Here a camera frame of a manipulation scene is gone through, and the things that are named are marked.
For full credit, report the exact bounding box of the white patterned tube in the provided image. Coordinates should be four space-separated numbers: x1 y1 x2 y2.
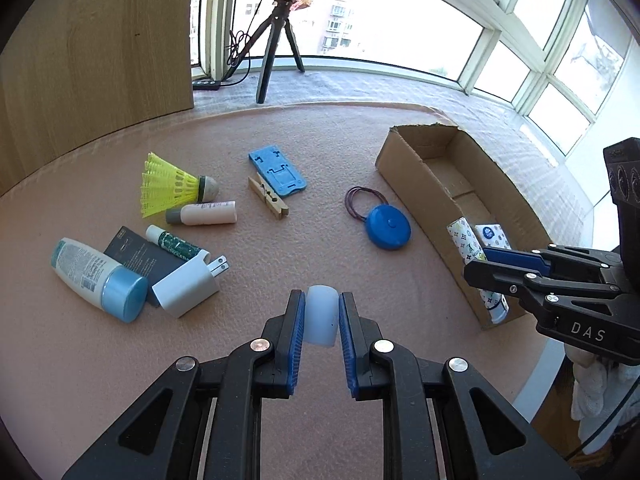
446 216 510 324

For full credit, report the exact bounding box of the cream tube with grey cap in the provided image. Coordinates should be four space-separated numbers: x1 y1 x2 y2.
166 201 237 227

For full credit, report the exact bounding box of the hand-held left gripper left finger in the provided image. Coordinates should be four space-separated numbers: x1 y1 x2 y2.
62 290 307 480

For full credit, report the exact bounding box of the white bottle with blue cap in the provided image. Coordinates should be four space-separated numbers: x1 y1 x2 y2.
50 237 149 324

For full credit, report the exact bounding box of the small white blue packet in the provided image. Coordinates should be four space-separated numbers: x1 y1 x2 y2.
474 223 512 251

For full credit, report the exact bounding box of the blue folding phone stand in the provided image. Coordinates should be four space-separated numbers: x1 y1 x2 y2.
248 145 308 198

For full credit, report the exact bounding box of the person's right hand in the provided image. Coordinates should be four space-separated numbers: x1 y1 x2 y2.
567 345 626 421

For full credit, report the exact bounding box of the green white lip balm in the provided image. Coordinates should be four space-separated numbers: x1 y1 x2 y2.
145 225 211 262

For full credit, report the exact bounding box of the wooden clothespin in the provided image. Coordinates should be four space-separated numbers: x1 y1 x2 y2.
248 172 290 221

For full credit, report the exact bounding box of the white translucent plastic cap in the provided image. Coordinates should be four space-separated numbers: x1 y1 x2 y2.
306 285 342 348

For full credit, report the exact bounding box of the round blue tape measure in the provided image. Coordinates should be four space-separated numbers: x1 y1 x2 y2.
364 203 412 251

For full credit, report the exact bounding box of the dark grey card box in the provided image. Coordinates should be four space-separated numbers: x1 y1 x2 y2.
102 226 173 307

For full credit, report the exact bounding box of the coiled black cable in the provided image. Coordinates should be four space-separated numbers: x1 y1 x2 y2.
222 30 253 83

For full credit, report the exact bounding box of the black tripod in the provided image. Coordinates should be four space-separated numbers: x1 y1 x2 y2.
255 0 306 106

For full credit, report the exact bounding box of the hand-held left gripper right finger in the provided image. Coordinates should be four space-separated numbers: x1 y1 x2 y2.
338 291 581 480

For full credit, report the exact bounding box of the dark red hair tie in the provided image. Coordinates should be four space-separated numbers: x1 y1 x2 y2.
345 186 396 223

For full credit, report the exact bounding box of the white charger plug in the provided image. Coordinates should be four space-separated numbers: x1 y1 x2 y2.
151 252 231 318

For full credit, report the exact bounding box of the light wooden board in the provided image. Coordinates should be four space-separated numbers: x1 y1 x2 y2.
0 0 196 196

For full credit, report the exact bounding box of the cardboard box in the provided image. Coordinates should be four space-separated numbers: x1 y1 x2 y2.
376 124 553 331

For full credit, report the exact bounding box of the yellow shuttlecock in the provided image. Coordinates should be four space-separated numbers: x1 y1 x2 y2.
140 151 220 219

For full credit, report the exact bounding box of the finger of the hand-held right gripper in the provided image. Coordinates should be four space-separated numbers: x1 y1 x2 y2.
482 244 623 273
464 259 623 318

